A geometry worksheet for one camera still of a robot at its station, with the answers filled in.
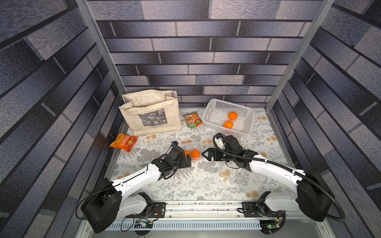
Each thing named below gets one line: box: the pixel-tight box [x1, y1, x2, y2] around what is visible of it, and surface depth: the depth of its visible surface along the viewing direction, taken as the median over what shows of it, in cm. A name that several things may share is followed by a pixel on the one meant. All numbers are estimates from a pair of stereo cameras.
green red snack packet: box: [182, 111, 204, 129], surface depth 112 cm
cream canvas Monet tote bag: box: [118, 89, 183, 136], surface depth 94 cm
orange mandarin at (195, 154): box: [190, 148, 201, 160], surface depth 90 cm
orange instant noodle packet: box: [109, 132, 138, 153], surface depth 97 cm
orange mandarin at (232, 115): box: [228, 111, 239, 121], surface depth 112 cm
